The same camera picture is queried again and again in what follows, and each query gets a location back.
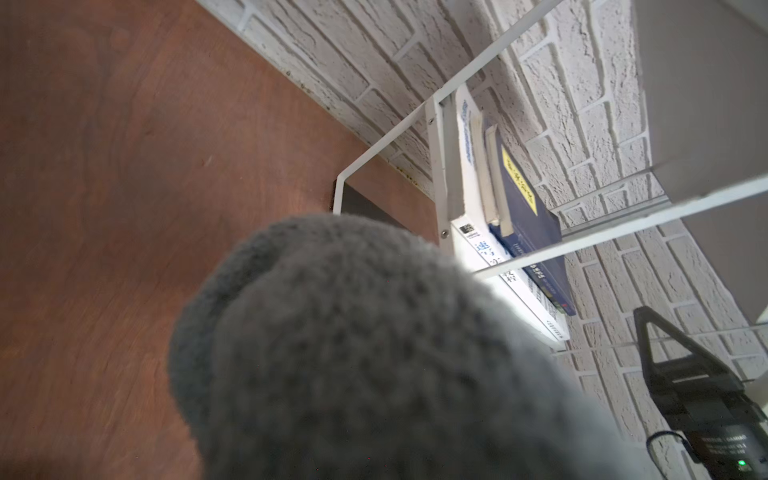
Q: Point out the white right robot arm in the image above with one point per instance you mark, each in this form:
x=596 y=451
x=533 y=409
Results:
x=705 y=404

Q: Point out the white metal bookshelf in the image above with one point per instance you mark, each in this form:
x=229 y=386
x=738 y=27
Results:
x=704 y=73

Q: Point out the grey and pink cloth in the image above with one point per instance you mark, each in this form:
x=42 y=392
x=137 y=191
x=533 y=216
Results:
x=338 y=347

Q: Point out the dark blue book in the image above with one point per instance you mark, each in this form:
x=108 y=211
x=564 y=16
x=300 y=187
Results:
x=525 y=225

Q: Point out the white book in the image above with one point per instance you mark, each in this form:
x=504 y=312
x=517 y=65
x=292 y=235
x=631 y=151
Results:
x=474 y=244

